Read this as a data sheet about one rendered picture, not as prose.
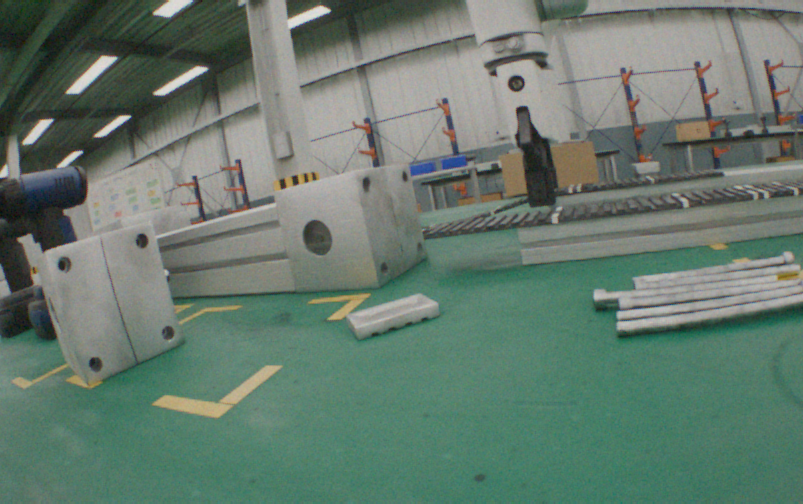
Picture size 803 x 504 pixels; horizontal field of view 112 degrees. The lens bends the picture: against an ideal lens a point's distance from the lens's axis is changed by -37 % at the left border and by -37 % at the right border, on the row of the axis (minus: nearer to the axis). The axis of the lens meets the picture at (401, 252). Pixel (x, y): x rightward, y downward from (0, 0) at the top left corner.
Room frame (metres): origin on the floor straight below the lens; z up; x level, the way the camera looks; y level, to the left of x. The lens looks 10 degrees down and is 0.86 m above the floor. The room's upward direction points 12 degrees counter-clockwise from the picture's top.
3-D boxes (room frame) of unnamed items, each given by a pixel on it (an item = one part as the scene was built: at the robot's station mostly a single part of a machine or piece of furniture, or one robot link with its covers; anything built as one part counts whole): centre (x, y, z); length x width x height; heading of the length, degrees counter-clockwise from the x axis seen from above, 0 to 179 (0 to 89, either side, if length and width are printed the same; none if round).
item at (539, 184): (0.45, -0.17, 0.83); 0.03 x 0.03 x 0.07; 61
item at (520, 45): (0.49, -0.18, 0.99); 0.09 x 0.08 x 0.03; 151
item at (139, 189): (5.21, 3.71, 0.97); 1.51 x 0.50 x 1.95; 89
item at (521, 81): (0.49, -0.19, 0.93); 0.10 x 0.07 x 0.11; 151
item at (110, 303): (0.28, 0.23, 0.83); 0.11 x 0.10 x 0.10; 145
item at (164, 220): (0.61, 0.43, 0.87); 0.16 x 0.11 x 0.07; 61
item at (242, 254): (0.61, 0.43, 0.82); 0.80 x 0.10 x 0.09; 61
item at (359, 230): (0.41, 0.03, 0.83); 0.12 x 0.09 x 0.10; 151
